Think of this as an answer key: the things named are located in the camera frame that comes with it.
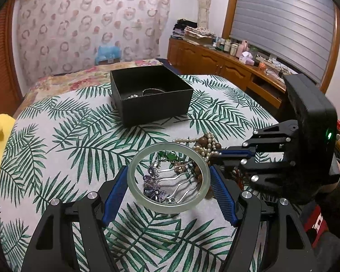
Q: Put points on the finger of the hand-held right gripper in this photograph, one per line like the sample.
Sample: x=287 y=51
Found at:
x=272 y=136
x=269 y=172

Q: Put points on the floral bed blanket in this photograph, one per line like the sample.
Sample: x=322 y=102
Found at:
x=73 y=79

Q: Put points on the long wooden cabinet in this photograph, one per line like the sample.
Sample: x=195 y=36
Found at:
x=215 y=62

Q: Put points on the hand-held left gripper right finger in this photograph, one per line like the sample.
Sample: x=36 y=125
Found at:
x=222 y=195

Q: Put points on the green leaf print cloth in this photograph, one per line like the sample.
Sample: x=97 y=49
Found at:
x=73 y=136

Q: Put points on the grey window blind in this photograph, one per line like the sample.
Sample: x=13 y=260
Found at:
x=280 y=19

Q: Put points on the pale green jade bangle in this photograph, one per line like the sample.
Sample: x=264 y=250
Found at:
x=170 y=208

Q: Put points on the wooden louvered door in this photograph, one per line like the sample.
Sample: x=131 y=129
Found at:
x=1 y=62

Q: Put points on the pink tissue box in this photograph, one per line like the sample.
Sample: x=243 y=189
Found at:
x=246 y=59

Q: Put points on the blue plastic bag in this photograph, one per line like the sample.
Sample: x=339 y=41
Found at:
x=107 y=52

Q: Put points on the silver hair comb purple flowers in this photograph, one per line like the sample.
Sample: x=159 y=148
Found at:
x=152 y=188

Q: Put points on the stack of dark clothes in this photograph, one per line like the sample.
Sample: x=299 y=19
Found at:
x=184 y=27

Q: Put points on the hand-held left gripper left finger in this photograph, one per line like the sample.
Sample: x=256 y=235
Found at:
x=114 y=195

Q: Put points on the beige tied curtain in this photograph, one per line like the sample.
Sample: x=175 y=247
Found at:
x=204 y=2

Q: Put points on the wooden window frame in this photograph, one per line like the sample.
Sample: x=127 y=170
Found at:
x=232 y=5

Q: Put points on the stack of floral fabrics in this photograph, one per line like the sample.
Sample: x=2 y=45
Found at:
x=199 y=34

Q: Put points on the black square box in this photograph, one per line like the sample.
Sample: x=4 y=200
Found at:
x=155 y=107

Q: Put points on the white power strip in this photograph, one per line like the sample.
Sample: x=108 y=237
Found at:
x=265 y=59

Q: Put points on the group of cosmetic bottles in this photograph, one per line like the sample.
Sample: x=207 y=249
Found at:
x=233 y=46

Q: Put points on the small orange figurine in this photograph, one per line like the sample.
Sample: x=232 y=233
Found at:
x=263 y=65

